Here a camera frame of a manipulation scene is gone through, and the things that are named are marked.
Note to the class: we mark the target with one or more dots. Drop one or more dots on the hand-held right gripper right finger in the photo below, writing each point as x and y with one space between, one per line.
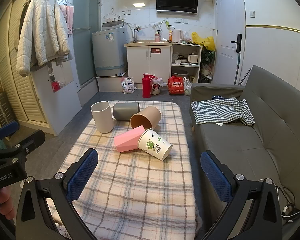
216 177

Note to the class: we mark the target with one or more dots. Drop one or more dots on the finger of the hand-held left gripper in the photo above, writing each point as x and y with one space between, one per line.
6 130
33 140

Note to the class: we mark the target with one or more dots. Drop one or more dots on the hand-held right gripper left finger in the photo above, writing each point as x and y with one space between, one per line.
82 176

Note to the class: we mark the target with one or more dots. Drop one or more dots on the pink faceted cup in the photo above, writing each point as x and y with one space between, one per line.
126 140

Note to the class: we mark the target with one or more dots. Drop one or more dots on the white cup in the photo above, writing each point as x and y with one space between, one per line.
102 120

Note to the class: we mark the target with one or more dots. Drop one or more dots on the green printed paper cup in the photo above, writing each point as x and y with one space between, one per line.
155 145

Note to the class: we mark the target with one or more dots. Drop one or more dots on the grey cup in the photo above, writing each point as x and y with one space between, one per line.
125 111

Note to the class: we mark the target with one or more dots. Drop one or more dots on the brown cup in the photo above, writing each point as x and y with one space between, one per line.
150 116

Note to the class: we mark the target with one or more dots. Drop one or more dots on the person's left hand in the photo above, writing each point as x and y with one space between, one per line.
3 198

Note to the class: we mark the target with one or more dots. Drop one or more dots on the grey sofa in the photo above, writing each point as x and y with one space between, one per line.
240 145

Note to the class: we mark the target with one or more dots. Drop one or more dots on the cream louvred wardrobe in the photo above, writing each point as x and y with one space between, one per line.
20 85

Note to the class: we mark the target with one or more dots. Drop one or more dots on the plaid blanket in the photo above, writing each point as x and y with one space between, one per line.
135 192

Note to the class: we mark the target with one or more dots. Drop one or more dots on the green checked cloth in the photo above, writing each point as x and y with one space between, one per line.
215 112

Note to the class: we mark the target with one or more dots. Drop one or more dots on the white plastic bag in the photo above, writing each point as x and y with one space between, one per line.
188 87

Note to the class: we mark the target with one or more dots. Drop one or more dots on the red shopping bag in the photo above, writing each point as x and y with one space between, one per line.
176 86

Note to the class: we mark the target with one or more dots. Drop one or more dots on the white printed packet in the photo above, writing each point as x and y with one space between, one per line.
128 85

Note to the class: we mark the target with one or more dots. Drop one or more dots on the white padded jacket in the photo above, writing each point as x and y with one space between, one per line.
42 30

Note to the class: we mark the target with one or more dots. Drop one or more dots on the red thermos flask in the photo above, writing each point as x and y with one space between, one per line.
146 87

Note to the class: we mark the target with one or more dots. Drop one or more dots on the grey washing machine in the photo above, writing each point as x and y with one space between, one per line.
108 52

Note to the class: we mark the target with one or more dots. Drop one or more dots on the frosted glass sliding door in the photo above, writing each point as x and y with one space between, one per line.
86 30

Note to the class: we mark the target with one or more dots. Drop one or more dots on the white sink cabinet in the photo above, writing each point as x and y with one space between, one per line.
140 65

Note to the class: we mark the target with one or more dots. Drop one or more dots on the pink hanging clothes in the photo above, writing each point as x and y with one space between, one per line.
70 17

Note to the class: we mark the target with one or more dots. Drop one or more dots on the white open shelf unit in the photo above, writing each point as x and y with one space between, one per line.
187 44

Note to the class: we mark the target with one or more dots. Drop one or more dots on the yellow plastic bag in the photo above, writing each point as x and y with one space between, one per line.
205 41

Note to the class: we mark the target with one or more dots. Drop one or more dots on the white electric kettle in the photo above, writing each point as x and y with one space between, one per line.
177 36

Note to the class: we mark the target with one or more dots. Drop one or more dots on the white door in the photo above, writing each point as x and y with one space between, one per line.
227 30

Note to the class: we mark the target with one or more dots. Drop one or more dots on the orange bottle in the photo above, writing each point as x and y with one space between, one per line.
170 36

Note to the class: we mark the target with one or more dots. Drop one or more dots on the pink soap bottle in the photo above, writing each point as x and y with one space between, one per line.
157 38

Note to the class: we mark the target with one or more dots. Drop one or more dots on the metal faucet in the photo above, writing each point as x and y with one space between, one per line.
137 28

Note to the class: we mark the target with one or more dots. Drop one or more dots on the green power strip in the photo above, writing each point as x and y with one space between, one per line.
167 24

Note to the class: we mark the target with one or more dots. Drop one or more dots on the wall mirror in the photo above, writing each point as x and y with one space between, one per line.
62 75

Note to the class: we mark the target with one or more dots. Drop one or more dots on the white light switch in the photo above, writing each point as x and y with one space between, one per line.
252 14

